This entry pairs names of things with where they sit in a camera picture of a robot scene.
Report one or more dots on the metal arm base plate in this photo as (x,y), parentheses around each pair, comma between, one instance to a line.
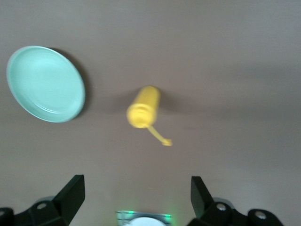
(121,215)

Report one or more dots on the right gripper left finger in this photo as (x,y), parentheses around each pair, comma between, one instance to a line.
(58,212)

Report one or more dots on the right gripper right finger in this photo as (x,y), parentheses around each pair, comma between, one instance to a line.
(211,214)

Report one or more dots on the yellow squeeze bottle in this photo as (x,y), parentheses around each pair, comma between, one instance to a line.
(145,103)

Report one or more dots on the mint green plate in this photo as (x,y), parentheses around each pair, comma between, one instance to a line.
(44,82)

